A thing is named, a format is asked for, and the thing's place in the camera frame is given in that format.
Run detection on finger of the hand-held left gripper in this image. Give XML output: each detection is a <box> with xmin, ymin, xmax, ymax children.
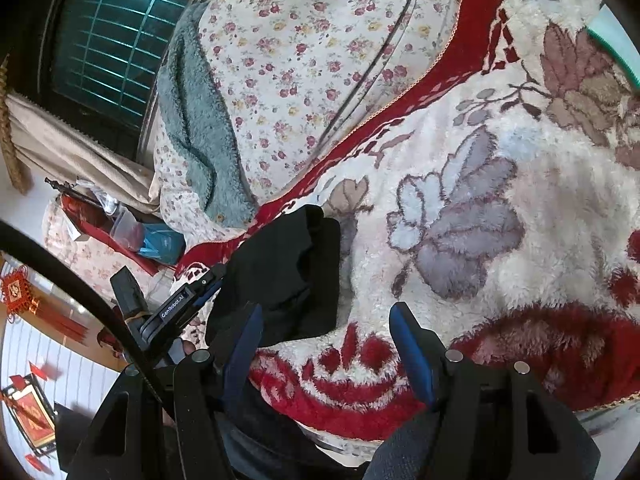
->
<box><xmin>195</xmin><ymin>262</ymin><xmax>227</xmax><ymax>308</ymax></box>

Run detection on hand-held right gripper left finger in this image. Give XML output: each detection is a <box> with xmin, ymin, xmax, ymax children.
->
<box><xmin>65</xmin><ymin>304</ymin><xmax>264</xmax><ymax>480</ymax></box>

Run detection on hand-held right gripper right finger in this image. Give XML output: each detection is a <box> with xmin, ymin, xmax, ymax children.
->
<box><xmin>365</xmin><ymin>302</ymin><xmax>601</xmax><ymax>480</ymax></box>

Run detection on black pants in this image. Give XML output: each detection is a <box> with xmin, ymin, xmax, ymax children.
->
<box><xmin>205</xmin><ymin>205</ymin><xmax>342</xmax><ymax>348</ymax></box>

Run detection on blue plastic bag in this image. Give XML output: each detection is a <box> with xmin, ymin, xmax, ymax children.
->
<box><xmin>137</xmin><ymin>222</ymin><xmax>186</xmax><ymax>266</ymax></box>

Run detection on clear plastic bag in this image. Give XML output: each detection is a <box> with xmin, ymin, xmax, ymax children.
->
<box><xmin>107</xmin><ymin>207</ymin><xmax>146</xmax><ymax>251</ymax></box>

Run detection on red box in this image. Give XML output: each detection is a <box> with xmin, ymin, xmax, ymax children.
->
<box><xmin>60</xmin><ymin>195</ymin><xmax>166</xmax><ymax>276</ymax></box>

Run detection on teal fuzzy buttoned sweater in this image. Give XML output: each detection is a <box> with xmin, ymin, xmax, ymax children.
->
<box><xmin>157</xmin><ymin>2</ymin><xmax>258</xmax><ymax>228</ymax></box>

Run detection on beige curtain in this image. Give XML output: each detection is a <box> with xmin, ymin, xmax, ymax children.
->
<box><xmin>5</xmin><ymin>92</ymin><xmax>161</xmax><ymax>216</ymax></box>

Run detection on red and white floral blanket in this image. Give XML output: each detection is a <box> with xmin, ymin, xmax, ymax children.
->
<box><xmin>175</xmin><ymin>0</ymin><xmax>640</xmax><ymax>441</ymax></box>

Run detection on small-flower print quilt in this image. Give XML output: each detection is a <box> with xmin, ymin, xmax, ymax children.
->
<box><xmin>150</xmin><ymin>0</ymin><xmax>468</xmax><ymax>241</ymax></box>

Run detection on window with green grille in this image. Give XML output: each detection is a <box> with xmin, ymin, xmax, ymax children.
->
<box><xmin>42</xmin><ymin>0</ymin><xmax>221</xmax><ymax>151</ymax></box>

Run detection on white cloth with green trim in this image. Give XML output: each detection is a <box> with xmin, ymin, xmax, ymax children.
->
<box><xmin>585</xmin><ymin>2</ymin><xmax>640</xmax><ymax>86</ymax></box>

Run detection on black cable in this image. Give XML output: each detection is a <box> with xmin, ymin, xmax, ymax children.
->
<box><xmin>0</xmin><ymin>222</ymin><xmax>176</xmax><ymax>411</ymax></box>

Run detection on red knot wall ornament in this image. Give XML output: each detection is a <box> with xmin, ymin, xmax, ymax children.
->
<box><xmin>0</xmin><ymin>266</ymin><xmax>91</xmax><ymax>348</ymax></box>

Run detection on red framed wall picture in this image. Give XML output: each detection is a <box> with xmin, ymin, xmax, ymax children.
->
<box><xmin>0</xmin><ymin>375</ymin><xmax>58</xmax><ymax>456</ymax></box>

